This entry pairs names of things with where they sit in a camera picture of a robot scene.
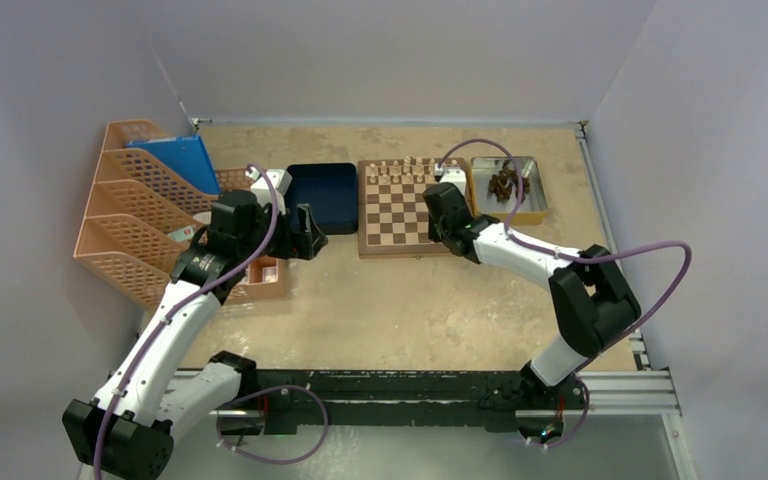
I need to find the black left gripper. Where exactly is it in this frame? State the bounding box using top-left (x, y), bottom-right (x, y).
top-left (238, 199), bottom-right (325, 263)

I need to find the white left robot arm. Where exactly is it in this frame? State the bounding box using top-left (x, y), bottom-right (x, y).
top-left (62, 190), bottom-right (328, 479)

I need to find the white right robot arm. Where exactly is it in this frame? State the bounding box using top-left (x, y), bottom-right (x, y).
top-left (423, 183), bottom-right (642, 407)

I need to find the row of light chess pieces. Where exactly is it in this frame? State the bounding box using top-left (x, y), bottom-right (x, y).
top-left (360, 157), bottom-right (436, 186)

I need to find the wooden chess board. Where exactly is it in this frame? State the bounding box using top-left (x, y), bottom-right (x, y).
top-left (357, 160), bottom-right (449, 259)

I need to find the pile of dark chess pieces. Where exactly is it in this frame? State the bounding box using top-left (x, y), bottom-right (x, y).
top-left (487, 159), bottom-right (532, 203)

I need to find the orange plastic basket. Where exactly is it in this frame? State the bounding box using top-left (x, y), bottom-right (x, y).
top-left (215, 168), bottom-right (289, 304)

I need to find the gold metal tin tray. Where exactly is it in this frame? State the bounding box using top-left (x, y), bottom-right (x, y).
top-left (470, 156), bottom-right (548, 226)

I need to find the dark blue tin box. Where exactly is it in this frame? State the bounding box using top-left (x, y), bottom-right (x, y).
top-left (284, 163), bottom-right (359, 236)

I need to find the blue folder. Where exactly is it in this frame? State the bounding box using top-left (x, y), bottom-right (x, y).
top-left (126, 135), bottom-right (220, 195)

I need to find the orange plastic file rack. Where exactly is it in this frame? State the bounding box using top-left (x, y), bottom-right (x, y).
top-left (73, 119), bottom-right (216, 308)

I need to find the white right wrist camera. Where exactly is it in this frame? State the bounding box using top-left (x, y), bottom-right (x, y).
top-left (434, 165), bottom-right (468, 198)

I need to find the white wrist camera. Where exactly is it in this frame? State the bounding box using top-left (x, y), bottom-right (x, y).
top-left (250, 169), bottom-right (292, 214)
top-left (434, 165), bottom-right (468, 198)

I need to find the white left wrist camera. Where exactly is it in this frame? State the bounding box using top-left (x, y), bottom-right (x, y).
top-left (250, 169), bottom-right (292, 214)

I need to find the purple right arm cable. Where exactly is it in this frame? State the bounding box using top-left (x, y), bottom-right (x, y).
top-left (435, 137), bottom-right (694, 452)

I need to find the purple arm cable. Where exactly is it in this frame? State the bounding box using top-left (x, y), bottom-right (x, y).
top-left (435, 137), bottom-right (694, 452)
top-left (92, 162), bottom-right (281, 480)

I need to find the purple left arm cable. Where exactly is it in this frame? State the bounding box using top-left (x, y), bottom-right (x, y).
top-left (92, 162), bottom-right (281, 480)

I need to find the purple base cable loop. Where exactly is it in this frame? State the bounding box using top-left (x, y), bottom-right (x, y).
top-left (215, 384), bottom-right (330, 466)

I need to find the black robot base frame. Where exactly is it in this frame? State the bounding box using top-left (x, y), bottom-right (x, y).
top-left (228, 369), bottom-right (589, 438)

